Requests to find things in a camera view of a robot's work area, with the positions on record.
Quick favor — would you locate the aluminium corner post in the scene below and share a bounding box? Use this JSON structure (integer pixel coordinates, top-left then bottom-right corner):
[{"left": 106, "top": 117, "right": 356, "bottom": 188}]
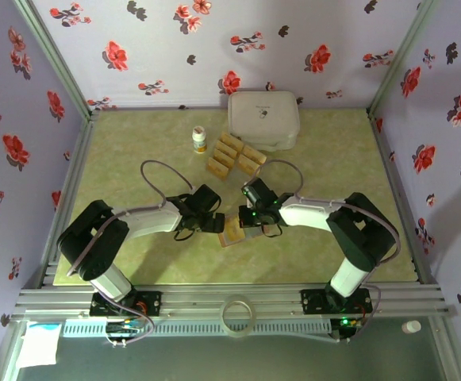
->
[
  {"left": 11, "top": 0, "right": 100, "bottom": 120},
  {"left": 367, "top": 0, "right": 444, "bottom": 120}
]

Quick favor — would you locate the circuit board with wires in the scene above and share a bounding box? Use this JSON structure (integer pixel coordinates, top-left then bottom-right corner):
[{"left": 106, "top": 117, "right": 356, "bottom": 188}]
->
[
  {"left": 330, "top": 315, "right": 365, "bottom": 344},
  {"left": 105, "top": 317, "right": 148, "bottom": 349}
]

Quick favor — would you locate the white zip case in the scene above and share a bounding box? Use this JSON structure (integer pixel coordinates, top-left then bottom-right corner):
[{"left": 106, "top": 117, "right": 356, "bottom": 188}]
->
[{"left": 227, "top": 90, "right": 302, "bottom": 153}]

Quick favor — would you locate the grey right arm cable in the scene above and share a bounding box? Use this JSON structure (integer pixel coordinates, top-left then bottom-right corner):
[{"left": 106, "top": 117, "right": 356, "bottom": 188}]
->
[{"left": 248, "top": 158, "right": 401, "bottom": 344}]

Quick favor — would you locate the clear acrylic card stand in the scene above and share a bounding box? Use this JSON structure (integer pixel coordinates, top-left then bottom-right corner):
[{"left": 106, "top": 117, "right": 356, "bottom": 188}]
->
[{"left": 205, "top": 132, "right": 269, "bottom": 194}]

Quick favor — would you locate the grey slotted cable duct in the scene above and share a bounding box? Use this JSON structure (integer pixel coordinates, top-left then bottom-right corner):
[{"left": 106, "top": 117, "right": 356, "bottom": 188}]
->
[{"left": 61, "top": 319, "right": 332, "bottom": 338}]

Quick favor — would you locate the white paper sheet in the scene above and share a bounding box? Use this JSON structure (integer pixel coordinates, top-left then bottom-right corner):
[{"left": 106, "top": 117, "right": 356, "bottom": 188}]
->
[{"left": 17, "top": 321, "right": 63, "bottom": 369}]

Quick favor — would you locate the pink card holder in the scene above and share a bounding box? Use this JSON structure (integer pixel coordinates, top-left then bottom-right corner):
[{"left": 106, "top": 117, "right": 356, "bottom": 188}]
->
[{"left": 217, "top": 213, "right": 283, "bottom": 250}]

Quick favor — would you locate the small white-capped pill bottle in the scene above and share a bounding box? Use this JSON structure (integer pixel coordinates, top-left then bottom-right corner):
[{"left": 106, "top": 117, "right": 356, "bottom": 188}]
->
[{"left": 191, "top": 125, "right": 208, "bottom": 154}]

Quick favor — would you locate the clear tape roll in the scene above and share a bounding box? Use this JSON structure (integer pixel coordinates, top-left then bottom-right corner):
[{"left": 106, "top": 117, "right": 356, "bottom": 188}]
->
[{"left": 221, "top": 299, "right": 257, "bottom": 340}]

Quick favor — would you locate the long aluminium frame rail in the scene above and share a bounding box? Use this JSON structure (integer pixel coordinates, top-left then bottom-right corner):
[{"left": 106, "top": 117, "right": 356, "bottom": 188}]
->
[{"left": 10, "top": 282, "right": 457, "bottom": 322}]

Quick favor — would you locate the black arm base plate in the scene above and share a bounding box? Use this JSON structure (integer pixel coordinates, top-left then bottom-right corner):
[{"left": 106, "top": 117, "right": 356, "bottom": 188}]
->
[
  {"left": 90, "top": 291, "right": 163, "bottom": 318},
  {"left": 300, "top": 288, "right": 374, "bottom": 314}
]

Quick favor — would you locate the aluminium side rail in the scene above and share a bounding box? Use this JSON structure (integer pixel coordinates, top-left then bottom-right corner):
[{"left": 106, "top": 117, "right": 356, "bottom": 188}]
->
[
  {"left": 367, "top": 109, "right": 444, "bottom": 287},
  {"left": 39, "top": 113, "right": 100, "bottom": 289}
]

